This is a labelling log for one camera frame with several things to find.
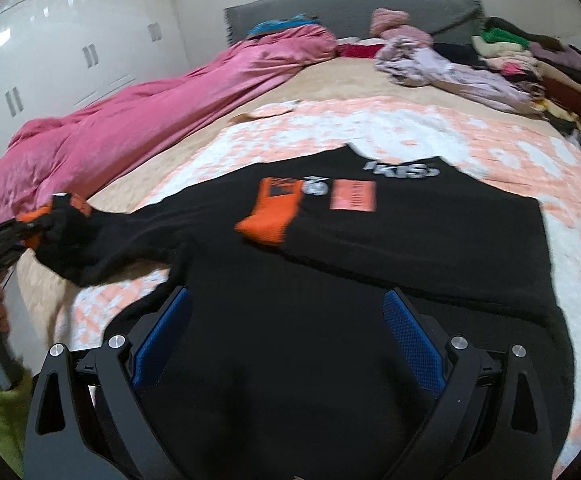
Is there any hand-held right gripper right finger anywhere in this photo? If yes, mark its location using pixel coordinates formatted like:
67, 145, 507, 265
381, 287, 553, 480

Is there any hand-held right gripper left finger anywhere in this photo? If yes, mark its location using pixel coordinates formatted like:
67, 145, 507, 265
23, 286, 194, 480

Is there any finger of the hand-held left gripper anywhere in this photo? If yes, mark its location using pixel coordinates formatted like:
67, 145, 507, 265
0, 217, 51, 243

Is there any black sweater with orange patches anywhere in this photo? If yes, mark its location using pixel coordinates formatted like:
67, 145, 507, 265
23, 142, 578, 480

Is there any pile of mixed clothes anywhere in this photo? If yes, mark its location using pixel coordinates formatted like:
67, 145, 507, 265
433, 16, 581, 171

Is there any pink duvet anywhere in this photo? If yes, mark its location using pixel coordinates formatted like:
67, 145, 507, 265
0, 24, 338, 226

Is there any peach and white fluffy blanket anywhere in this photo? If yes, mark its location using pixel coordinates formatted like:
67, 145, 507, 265
53, 96, 581, 480

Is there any white glossy wardrobe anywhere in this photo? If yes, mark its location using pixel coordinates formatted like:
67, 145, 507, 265
0, 0, 191, 171

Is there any lilac crumpled garment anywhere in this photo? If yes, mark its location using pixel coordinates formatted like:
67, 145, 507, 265
374, 37, 536, 113

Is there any beige bed sheet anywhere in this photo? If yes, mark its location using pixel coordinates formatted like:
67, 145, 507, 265
20, 55, 571, 341

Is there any red cloth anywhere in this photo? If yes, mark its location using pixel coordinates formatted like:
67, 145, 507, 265
339, 42, 386, 59

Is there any green garment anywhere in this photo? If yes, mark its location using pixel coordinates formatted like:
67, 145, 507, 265
480, 27, 528, 46

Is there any pink fuzzy garment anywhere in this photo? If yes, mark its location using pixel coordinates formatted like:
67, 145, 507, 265
370, 8, 433, 43

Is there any blue cloth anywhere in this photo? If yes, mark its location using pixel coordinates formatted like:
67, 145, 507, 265
247, 14, 321, 37

